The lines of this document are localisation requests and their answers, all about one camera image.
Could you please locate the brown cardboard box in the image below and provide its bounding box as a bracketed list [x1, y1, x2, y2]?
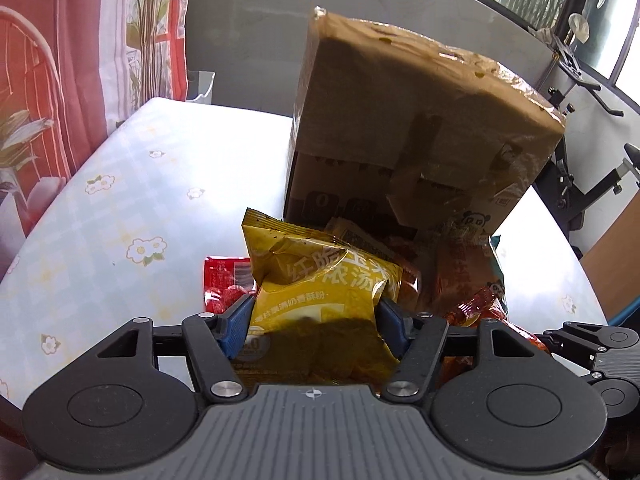
[283, 6, 567, 239]

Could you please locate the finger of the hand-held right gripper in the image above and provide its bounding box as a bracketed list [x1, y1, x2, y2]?
[538, 322, 640, 362]

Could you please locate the yellow snack bag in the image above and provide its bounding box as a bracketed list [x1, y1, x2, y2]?
[242, 207, 404, 392]

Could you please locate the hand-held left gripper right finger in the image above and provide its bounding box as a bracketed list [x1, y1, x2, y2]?
[376, 298, 549, 404]

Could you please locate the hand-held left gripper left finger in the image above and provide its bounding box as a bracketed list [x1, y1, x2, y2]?
[96, 294, 257, 404]

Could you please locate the black exercise bike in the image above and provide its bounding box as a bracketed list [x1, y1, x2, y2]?
[539, 12, 640, 261]

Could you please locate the red floral curtain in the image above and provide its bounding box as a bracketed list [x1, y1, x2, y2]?
[0, 0, 194, 281]

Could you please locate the glossy red snack packet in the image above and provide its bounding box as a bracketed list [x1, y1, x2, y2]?
[492, 309, 552, 357]

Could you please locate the orange red crinkled packet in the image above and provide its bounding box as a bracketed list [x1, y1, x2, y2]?
[442, 287, 502, 329]

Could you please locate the wooden board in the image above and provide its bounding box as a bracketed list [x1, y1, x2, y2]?
[581, 204, 640, 322]

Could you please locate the floral tablecloth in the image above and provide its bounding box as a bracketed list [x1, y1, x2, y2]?
[0, 96, 610, 413]

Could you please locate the teal edged snack packet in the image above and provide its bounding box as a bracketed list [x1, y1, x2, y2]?
[488, 234, 508, 311]

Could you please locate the brown orange snack packet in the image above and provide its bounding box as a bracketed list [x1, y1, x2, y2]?
[429, 238, 501, 317]

